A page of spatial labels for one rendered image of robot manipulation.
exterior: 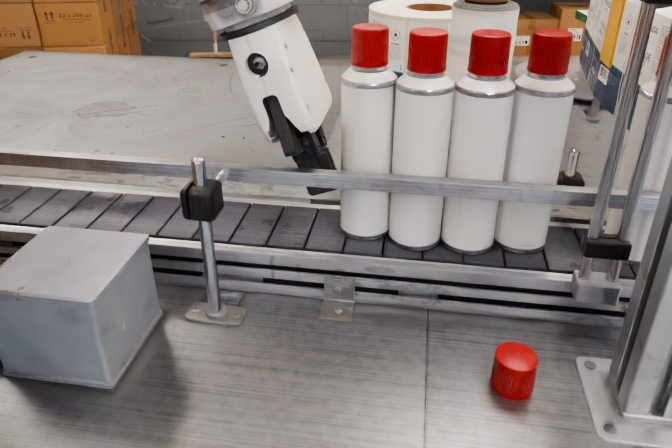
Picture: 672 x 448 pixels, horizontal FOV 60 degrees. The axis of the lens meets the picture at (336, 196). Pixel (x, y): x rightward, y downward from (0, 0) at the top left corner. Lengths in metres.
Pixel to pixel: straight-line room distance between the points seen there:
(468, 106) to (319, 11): 4.47
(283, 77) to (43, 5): 3.41
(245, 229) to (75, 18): 3.28
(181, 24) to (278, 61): 4.68
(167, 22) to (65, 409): 4.78
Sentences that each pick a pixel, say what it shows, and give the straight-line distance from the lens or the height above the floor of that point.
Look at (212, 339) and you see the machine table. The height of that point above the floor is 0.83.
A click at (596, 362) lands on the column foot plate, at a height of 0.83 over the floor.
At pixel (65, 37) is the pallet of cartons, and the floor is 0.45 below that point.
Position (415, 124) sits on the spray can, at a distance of 0.51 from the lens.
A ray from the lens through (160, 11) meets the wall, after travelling 5.20.
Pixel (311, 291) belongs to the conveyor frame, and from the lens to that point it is 0.58.
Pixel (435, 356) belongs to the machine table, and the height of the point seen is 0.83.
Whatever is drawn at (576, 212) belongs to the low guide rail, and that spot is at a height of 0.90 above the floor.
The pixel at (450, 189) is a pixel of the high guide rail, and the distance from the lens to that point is 0.52.
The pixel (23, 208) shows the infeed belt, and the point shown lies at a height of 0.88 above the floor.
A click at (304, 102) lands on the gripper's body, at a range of 0.50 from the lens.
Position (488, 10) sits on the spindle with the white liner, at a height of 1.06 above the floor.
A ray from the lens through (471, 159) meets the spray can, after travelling 0.53.
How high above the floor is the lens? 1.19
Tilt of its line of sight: 27 degrees down
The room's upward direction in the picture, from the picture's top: straight up
